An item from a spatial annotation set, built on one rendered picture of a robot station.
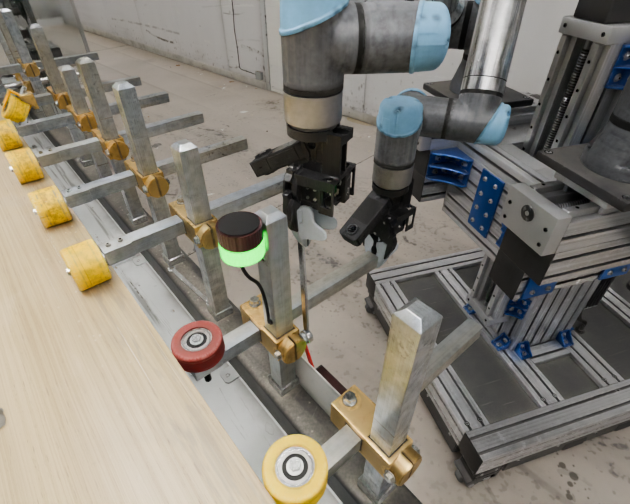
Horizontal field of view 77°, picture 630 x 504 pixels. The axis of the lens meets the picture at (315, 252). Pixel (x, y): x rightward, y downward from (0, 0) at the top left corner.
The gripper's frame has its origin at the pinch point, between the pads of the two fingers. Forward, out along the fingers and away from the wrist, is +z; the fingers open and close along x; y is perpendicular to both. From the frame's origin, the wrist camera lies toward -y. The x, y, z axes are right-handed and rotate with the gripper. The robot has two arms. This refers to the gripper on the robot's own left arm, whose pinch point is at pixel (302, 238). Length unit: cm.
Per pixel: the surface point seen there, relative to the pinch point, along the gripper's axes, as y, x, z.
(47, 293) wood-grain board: -38.8, -24.4, 10.8
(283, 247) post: 2.0, -8.4, -4.6
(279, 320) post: 1.4, -10.0, 9.8
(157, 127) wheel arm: -68, 31, 5
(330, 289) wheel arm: 2.6, 5.9, 15.7
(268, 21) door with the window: -234, 324, 32
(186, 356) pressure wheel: -7.2, -22.5, 10.2
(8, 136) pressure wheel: -101, 6, 6
